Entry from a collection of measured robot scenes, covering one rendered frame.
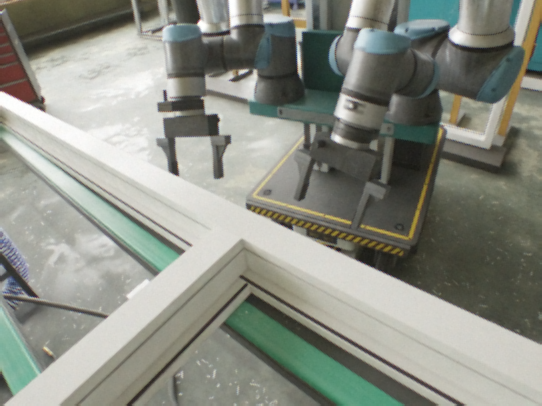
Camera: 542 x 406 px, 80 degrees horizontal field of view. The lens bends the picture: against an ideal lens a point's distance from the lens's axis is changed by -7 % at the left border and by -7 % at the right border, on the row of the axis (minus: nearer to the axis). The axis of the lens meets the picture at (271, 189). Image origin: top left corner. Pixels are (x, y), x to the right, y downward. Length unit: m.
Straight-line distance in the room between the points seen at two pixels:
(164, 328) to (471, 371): 0.30
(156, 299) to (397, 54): 0.51
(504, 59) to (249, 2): 0.61
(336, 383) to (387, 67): 0.47
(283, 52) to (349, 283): 0.94
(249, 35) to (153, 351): 0.74
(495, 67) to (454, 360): 0.73
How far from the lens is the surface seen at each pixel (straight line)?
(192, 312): 0.42
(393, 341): 0.39
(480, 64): 0.96
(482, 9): 0.93
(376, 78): 0.62
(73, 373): 0.39
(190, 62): 0.83
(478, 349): 0.36
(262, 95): 1.26
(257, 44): 0.92
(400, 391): 0.41
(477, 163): 2.31
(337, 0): 1.33
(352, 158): 0.66
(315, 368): 0.40
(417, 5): 4.01
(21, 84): 3.98
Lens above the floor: 1.23
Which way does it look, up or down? 38 degrees down
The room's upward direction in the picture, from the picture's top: 7 degrees counter-clockwise
